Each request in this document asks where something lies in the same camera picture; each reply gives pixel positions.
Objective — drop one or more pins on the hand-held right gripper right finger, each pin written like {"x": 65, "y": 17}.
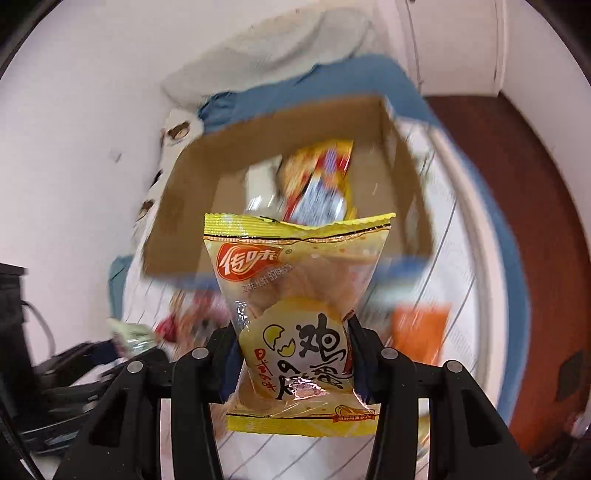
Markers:
{"x": 364, "y": 344}

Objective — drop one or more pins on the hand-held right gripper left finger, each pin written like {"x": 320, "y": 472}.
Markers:
{"x": 221, "y": 344}

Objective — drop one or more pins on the yellow egg cracker packet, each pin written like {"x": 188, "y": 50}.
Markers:
{"x": 295, "y": 286}

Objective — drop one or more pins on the cardboard box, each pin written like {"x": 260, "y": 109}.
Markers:
{"x": 207, "y": 184}

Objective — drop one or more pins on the red brown snack packet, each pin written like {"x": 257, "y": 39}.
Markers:
{"x": 168, "y": 330}

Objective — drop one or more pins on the black box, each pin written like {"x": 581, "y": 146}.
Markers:
{"x": 11, "y": 332}

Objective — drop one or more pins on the white green snack packet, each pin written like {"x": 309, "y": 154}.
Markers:
{"x": 131, "y": 337}

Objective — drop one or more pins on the white flower print quilt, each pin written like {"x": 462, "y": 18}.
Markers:
{"x": 461, "y": 230}

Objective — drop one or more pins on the blue bed sheet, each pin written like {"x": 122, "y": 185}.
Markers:
{"x": 505, "y": 258}

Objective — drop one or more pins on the orange yellow printed snack packet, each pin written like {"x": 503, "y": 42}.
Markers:
{"x": 318, "y": 175}

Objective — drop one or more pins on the blue blanket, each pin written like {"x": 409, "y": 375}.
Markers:
{"x": 300, "y": 87}

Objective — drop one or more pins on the white door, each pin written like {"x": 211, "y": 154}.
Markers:
{"x": 452, "y": 41}

